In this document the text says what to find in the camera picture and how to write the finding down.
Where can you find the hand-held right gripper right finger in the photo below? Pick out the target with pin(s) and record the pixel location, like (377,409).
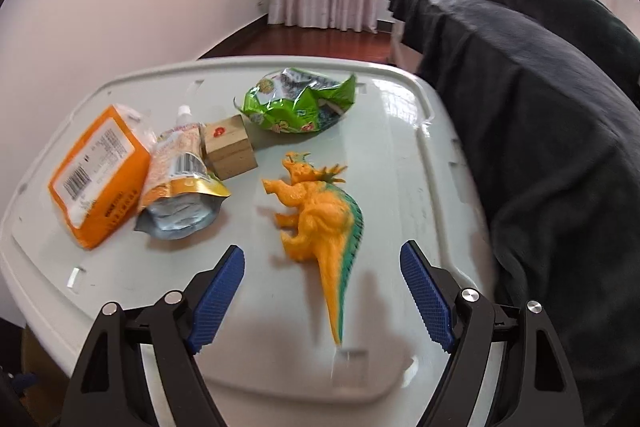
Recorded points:
(427,302)

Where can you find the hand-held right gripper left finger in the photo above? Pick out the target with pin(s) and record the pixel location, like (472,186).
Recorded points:
(217,302)

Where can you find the orange spout pouch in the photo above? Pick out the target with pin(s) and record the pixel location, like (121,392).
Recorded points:
(175,187)

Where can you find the orange dinosaur toy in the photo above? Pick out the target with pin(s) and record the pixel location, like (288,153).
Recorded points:
(320,217)

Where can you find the orange plastic packet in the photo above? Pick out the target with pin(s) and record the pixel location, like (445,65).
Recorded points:
(100,167)

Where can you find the brown cardboard box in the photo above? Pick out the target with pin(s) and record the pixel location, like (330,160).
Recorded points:
(42,357)

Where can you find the green snack bag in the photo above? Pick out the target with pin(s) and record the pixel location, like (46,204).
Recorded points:
(295,107)

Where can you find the grey plastic bin lid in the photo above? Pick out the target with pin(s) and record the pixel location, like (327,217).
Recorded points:
(400,157)

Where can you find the wooden block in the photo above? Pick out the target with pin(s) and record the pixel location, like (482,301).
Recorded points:
(230,152)

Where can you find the white bed frame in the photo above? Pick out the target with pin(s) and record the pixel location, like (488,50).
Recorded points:
(402,52)

